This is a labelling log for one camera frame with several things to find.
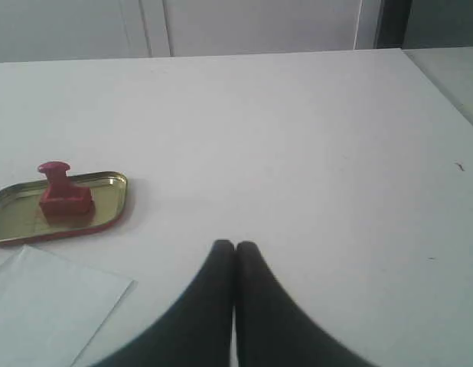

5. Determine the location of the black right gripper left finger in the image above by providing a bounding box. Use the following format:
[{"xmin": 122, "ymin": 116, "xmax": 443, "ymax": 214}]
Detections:
[{"xmin": 95, "ymin": 239, "xmax": 235, "ymax": 367}]

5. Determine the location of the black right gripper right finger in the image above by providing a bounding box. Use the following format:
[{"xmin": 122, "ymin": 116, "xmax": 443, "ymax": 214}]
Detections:
[{"xmin": 235, "ymin": 242, "xmax": 370, "ymax": 366}]

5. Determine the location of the white paper sheet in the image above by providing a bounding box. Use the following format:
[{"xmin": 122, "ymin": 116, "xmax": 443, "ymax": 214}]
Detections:
[{"xmin": 0, "ymin": 246, "xmax": 133, "ymax": 366}]

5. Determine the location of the red plastic stamp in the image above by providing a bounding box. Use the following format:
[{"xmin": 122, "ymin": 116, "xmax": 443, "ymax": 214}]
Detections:
[{"xmin": 38, "ymin": 161, "xmax": 95, "ymax": 227}]

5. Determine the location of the gold tin lid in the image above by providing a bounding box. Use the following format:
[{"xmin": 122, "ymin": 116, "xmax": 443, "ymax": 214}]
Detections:
[{"xmin": 0, "ymin": 171, "xmax": 129, "ymax": 248}]

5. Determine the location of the white cabinet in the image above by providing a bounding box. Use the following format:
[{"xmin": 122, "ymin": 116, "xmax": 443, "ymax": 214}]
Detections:
[{"xmin": 0, "ymin": 0, "xmax": 381, "ymax": 62}]

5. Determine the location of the dark vertical post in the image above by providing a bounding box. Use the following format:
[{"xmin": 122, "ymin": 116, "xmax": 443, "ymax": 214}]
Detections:
[{"xmin": 375, "ymin": 0, "xmax": 413, "ymax": 49}]

